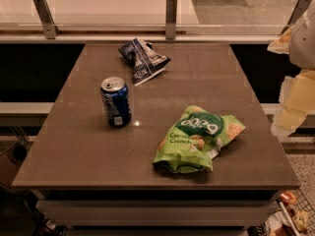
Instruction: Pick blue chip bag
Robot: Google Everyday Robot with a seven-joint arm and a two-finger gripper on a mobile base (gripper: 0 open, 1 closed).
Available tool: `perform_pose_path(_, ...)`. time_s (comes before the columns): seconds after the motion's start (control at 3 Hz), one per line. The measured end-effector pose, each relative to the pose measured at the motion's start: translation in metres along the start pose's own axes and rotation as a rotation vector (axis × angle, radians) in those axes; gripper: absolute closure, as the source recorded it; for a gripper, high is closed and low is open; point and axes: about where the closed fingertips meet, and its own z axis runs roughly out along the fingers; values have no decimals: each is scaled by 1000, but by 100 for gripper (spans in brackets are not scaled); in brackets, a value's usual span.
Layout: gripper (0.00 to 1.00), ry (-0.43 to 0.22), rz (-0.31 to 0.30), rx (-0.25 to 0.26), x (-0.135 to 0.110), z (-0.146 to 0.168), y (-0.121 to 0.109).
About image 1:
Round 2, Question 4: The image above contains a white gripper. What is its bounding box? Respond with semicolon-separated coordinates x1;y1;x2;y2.
267;8;315;137

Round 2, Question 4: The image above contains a blue chip bag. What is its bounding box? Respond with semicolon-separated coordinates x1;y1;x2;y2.
118;38;171;86

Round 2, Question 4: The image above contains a green coconut crunch snack bag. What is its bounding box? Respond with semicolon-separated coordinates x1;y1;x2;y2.
153;105;246;174

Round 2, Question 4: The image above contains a blue soda can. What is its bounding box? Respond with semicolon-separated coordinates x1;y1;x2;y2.
100;77;131;127

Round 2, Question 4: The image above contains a glass railing panel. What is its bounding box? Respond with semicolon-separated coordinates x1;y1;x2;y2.
0;0;297;34

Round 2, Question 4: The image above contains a right metal railing bracket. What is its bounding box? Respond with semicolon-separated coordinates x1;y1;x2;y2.
282;0;312;32

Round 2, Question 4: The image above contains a metal railing bracket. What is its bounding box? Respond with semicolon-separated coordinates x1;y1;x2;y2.
32;0;59;39
282;0;312;32
165;0;177;39

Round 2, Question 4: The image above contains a middle metal railing bracket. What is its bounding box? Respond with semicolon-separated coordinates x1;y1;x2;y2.
165;0;177;39

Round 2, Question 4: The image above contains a wire basket with snacks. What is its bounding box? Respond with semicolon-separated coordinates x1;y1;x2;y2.
256;190;315;236

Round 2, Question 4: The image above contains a left metal railing bracket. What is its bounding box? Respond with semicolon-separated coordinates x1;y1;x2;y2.
32;0;59;39

